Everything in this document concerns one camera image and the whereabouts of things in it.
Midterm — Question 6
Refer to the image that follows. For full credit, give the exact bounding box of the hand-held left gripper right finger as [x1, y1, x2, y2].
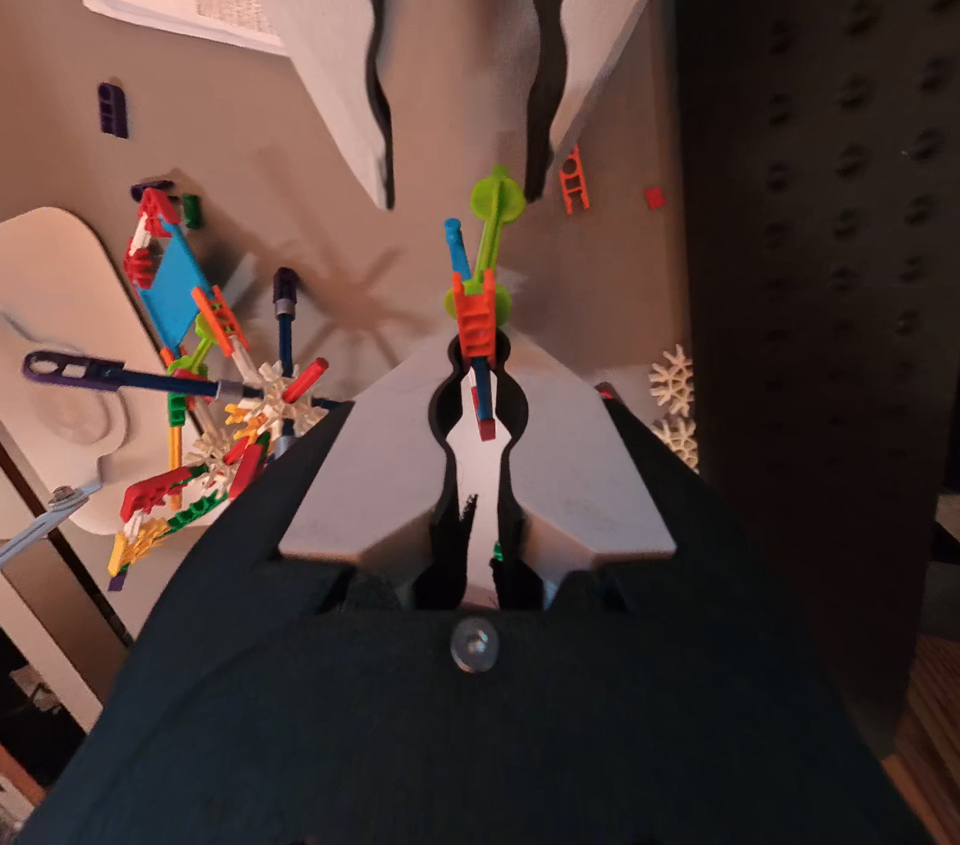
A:
[491, 332, 678, 610]

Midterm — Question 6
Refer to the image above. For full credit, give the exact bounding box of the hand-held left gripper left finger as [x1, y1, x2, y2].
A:
[277, 332, 470, 610]

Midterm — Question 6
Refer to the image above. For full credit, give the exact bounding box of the blue toy panel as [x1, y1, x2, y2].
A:
[443, 218, 497, 428]

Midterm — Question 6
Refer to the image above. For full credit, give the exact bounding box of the lime green toy spool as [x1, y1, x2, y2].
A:
[445, 165, 527, 326]

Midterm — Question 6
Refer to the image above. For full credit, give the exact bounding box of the white snowflake toy connector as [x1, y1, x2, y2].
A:
[648, 343, 696, 418]
[650, 415, 701, 472]

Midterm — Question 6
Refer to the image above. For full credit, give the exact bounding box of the white paper sheet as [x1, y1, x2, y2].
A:
[81, 0, 288, 56]

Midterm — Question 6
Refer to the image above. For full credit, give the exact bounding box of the colourful toy windmill model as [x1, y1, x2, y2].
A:
[21, 176, 354, 593]

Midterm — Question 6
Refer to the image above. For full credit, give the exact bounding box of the black perforated board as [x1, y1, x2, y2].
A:
[670, 0, 960, 715]

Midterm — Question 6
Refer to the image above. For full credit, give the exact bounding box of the white document stand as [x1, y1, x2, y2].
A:
[0, 206, 250, 570]

